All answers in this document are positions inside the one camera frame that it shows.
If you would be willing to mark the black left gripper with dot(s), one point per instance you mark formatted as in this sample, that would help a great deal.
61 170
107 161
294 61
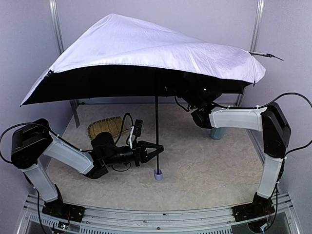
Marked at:
138 154

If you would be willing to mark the lilac folding umbrella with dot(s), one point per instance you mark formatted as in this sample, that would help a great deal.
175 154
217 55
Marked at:
121 56

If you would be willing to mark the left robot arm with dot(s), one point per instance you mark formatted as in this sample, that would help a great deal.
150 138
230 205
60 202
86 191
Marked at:
36 139

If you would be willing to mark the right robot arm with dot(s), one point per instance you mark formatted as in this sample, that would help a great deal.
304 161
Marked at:
269 120

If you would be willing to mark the woven bamboo tray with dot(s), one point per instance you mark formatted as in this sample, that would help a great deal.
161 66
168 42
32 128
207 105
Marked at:
111 125

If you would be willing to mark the light blue mug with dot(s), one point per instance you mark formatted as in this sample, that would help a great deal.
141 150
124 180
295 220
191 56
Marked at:
217 133

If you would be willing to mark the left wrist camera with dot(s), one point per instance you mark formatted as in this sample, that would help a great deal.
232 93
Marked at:
135 131

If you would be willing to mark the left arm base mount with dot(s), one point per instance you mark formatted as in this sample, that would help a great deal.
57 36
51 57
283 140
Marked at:
64 211

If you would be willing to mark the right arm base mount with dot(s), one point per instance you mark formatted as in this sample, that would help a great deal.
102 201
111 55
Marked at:
253 210

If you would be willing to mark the aluminium front rail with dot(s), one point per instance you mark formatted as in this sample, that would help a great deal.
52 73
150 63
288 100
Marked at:
96 220

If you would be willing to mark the left aluminium corner post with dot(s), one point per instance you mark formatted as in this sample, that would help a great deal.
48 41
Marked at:
56 25

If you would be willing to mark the aluminium corner post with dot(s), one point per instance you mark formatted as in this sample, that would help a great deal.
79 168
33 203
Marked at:
257 24
56 25

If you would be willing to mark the right aluminium corner post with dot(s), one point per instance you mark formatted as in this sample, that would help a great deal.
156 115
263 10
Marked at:
257 24

